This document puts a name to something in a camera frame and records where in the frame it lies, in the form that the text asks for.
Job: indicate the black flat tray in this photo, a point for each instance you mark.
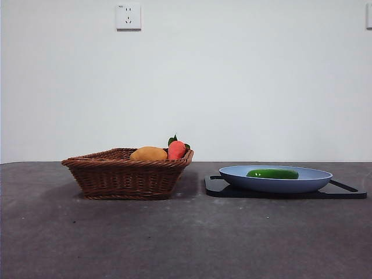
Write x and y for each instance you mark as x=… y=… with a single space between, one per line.
x=215 y=190

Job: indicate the white wall socket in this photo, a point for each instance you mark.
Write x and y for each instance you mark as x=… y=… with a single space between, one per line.
x=128 y=16

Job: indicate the white wall plate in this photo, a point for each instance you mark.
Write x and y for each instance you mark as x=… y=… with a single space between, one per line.
x=369 y=16

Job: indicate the blue round plate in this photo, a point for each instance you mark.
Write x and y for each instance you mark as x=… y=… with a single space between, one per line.
x=276 y=186

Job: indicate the red carrot with green leaves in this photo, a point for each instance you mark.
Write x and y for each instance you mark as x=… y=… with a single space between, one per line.
x=176 y=150

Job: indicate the brown wicker basket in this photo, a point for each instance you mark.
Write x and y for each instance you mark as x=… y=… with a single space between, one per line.
x=122 y=177

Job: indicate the green pepper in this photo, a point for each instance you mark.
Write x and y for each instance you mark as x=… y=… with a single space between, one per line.
x=273 y=174

